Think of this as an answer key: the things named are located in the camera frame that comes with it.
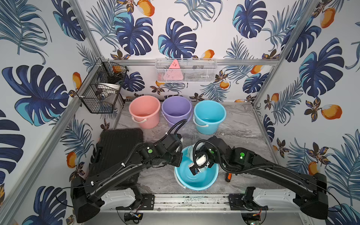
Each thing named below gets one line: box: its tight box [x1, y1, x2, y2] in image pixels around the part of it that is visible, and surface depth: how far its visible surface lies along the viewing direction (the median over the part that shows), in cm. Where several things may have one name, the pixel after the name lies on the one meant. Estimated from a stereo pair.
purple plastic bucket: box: [161, 95, 194, 128], surface depth 99 cm
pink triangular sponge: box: [162, 59, 184, 81], surface depth 92 cm
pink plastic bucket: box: [128, 95, 161, 130], surface depth 101 cm
